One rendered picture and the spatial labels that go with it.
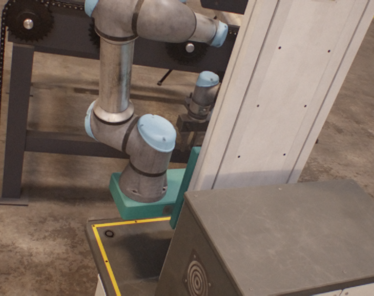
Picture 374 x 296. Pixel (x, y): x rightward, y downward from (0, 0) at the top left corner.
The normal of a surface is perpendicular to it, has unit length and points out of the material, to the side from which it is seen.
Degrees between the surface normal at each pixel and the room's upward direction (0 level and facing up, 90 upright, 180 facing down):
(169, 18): 69
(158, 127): 8
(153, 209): 90
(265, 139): 90
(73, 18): 90
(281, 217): 0
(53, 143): 90
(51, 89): 0
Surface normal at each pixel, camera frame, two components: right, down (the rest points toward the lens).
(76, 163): 0.25, -0.80
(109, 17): -0.37, 0.68
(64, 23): 0.21, 0.59
